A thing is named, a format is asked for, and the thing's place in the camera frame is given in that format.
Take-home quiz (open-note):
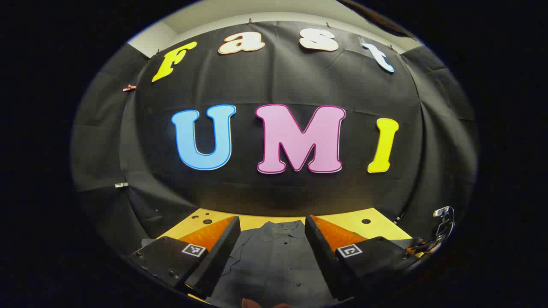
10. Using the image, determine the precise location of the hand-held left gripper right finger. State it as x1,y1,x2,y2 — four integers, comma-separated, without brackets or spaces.
305,215,422,301

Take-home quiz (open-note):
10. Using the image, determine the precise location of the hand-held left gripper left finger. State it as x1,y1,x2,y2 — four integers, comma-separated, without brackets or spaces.
126,216,241,299

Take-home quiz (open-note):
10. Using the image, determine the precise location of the grey button shirt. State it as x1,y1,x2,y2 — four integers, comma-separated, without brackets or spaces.
141,220,422,308

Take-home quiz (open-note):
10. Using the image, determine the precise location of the black backdrop cloth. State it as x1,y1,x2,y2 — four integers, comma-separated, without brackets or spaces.
71,19,478,257

